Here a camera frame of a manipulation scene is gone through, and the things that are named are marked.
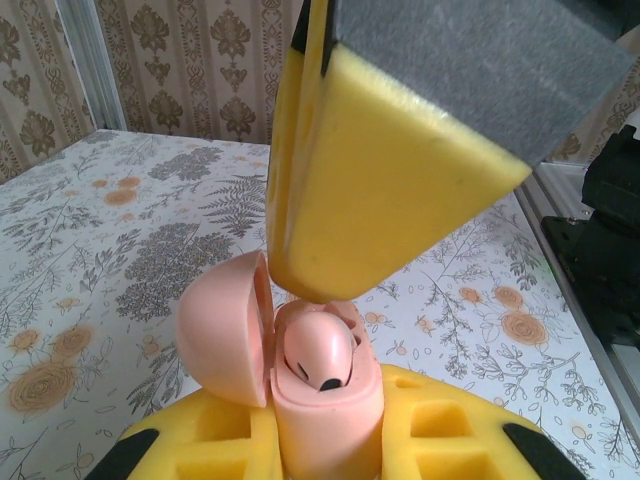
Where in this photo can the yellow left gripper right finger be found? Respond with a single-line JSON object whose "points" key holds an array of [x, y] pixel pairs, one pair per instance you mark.
{"points": [[450, 415]]}

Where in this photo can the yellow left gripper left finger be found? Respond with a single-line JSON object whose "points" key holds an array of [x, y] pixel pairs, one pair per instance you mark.
{"points": [[215, 440]]}

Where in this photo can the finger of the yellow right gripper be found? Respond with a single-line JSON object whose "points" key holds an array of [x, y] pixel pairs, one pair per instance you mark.
{"points": [[290, 150], [400, 175]]}

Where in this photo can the pink round earbud charging case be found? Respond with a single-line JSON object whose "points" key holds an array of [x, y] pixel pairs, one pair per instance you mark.
{"points": [[325, 430]]}

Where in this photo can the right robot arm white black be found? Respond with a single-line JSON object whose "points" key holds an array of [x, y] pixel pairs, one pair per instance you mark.
{"points": [[615, 175]]}

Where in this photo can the aluminium mounting rail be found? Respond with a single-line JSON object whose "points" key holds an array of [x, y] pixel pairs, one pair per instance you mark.
{"points": [[555, 200]]}

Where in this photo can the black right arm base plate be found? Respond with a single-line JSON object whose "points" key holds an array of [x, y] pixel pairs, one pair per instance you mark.
{"points": [[595, 280]]}

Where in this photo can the aluminium frame post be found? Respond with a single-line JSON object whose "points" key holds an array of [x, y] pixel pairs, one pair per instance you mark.
{"points": [[90, 50]]}

